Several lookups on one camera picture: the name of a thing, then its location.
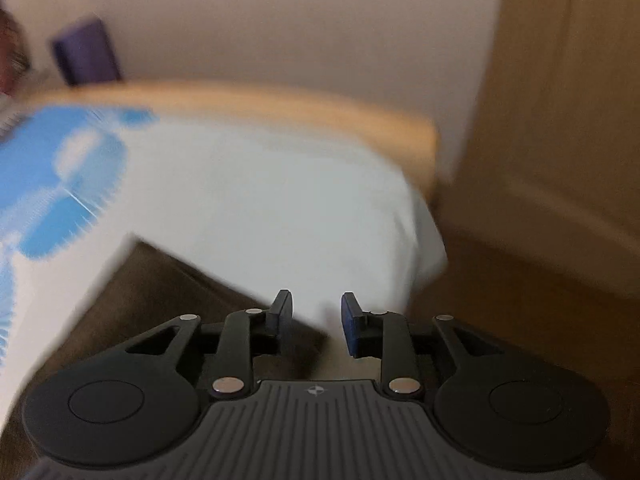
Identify brown corduroy pants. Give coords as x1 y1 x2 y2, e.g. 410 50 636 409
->
0 239 333 441

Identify blue patterned bed sheet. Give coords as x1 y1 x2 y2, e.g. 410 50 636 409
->
0 102 449 382

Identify dark red cushion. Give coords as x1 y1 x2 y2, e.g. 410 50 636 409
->
0 7 32 97

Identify wooden wardrobe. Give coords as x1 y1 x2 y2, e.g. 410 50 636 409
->
450 0 640 302

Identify wooden bed frame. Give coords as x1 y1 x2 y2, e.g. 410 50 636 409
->
25 80 442 197

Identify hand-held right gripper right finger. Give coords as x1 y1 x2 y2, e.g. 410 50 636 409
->
341 291 508 401

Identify purple box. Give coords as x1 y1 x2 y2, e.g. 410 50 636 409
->
50 17 124 87

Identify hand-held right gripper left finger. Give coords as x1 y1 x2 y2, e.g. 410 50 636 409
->
122 289 293 401

